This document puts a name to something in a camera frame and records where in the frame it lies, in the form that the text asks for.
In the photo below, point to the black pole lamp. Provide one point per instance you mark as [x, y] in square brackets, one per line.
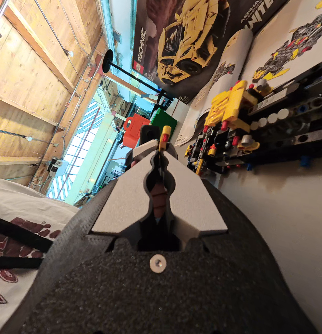
[107, 61]

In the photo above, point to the open instruction booklet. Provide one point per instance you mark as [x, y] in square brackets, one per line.
[268, 52]

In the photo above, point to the small yellow lego bush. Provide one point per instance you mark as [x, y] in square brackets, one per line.
[167, 130]

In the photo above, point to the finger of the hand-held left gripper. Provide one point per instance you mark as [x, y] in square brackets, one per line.
[171, 150]
[146, 148]

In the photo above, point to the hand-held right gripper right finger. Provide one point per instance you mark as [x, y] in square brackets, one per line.
[197, 206]

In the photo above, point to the silver ventilation duct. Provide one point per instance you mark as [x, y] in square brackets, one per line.
[107, 26]

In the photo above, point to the person's left hand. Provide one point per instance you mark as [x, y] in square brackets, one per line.
[159, 201]

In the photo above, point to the orange plastic caddy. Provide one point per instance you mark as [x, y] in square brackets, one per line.
[133, 130]

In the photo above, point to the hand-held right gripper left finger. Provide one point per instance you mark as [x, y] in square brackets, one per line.
[121, 206]

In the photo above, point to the white ceiling projector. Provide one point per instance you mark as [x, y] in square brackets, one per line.
[58, 165]

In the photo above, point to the partly built lego car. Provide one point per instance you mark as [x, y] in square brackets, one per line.
[229, 109]

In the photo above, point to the black lego set box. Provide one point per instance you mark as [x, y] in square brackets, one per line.
[150, 20]

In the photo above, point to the white printed t-shirt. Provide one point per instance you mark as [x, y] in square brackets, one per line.
[25, 198]

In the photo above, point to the green plastic bin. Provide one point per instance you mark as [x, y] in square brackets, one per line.
[163, 122]

